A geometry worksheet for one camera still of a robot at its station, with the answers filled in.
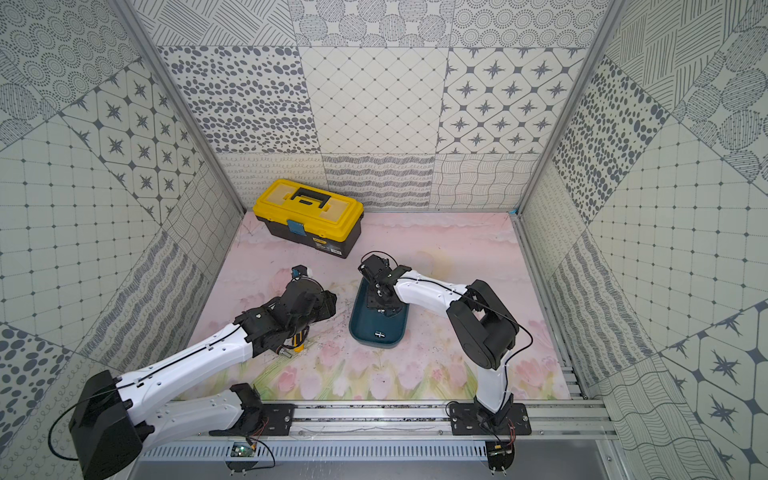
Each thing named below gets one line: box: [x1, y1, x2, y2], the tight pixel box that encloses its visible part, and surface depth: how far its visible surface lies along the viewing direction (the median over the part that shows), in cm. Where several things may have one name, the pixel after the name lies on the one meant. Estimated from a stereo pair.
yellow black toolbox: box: [253, 178, 365, 258], surface depth 101 cm
